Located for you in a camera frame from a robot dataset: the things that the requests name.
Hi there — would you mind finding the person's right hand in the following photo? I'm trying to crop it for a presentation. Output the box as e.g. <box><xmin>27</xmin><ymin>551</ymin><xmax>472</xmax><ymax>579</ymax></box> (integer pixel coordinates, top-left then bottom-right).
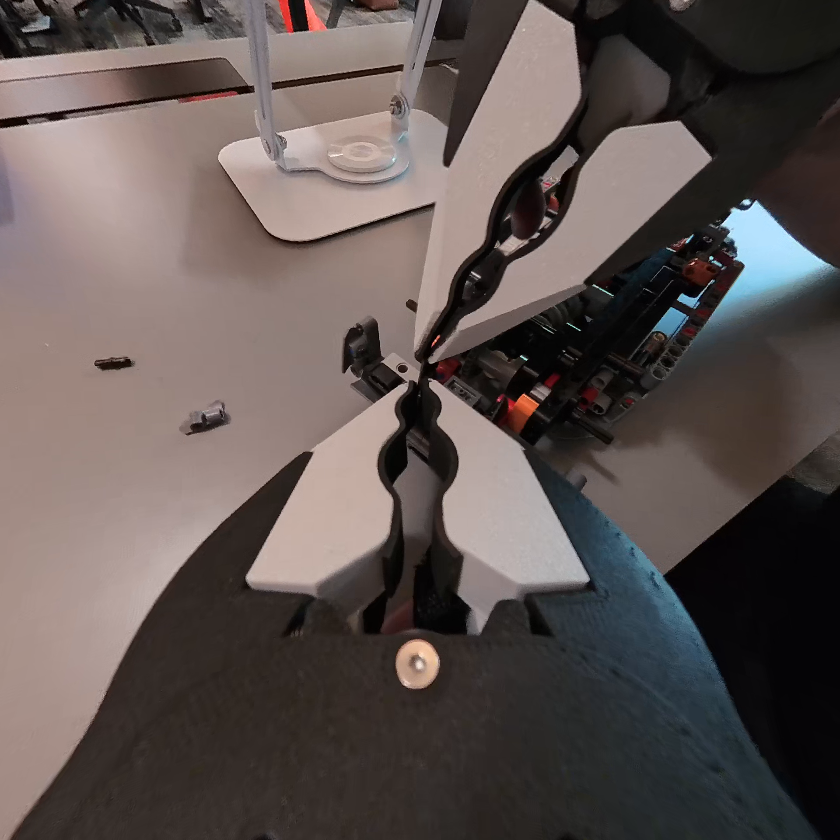
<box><xmin>512</xmin><ymin>177</ymin><xmax>547</xmax><ymax>238</ymax></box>

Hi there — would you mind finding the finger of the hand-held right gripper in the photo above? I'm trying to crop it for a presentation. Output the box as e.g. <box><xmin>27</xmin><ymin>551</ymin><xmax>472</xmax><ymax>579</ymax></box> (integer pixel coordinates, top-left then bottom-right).
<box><xmin>434</xmin><ymin>120</ymin><xmax>714</xmax><ymax>358</ymax></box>
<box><xmin>413</xmin><ymin>0</ymin><xmax>589</xmax><ymax>361</ymax></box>

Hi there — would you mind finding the orange traffic cone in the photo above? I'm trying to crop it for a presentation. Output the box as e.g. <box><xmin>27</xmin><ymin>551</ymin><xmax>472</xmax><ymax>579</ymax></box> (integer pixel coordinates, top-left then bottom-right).
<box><xmin>279</xmin><ymin>0</ymin><xmax>327</xmax><ymax>34</ymax></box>

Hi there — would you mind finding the white book stand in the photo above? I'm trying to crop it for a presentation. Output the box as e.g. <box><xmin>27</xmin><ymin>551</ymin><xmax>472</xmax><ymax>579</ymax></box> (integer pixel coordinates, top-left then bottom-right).
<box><xmin>218</xmin><ymin>0</ymin><xmax>460</xmax><ymax>245</ymax></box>

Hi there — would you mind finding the lego car model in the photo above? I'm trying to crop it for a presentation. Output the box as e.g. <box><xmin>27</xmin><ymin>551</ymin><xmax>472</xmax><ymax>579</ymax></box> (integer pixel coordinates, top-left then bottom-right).
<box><xmin>341</xmin><ymin>220</ymin><xmax>747</xmax><ymax>490</ymax></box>

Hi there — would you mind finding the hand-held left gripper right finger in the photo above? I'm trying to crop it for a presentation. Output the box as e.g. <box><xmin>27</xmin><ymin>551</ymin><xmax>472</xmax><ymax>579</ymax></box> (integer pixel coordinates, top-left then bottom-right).
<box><xmin>425</xmin><ymin>381</ymin><xmax>592</xmax><ymax>634</ymax></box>

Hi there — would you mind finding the person's right forearm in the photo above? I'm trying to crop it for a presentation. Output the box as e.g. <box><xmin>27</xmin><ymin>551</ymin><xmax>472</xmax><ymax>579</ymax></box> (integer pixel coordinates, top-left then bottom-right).
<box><xmin>751</xmin><ymin>121</ymin><xmax>840</xmax><ymax>269</ymax></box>

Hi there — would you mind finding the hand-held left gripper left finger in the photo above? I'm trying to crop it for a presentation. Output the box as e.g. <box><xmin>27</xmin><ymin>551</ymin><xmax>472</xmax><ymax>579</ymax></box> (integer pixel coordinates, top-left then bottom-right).
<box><xmin>246</xmin><ymin>384</ymin><xmax>421</xmax><ymax>634</ymax></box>

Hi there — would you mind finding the grey curved lego piece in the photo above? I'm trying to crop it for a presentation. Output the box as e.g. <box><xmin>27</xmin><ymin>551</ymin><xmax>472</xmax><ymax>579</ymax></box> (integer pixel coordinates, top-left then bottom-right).
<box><xmin>178</xmin><ymin>398</ymin><xmax>230</xmax><ymax>436</ymax></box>

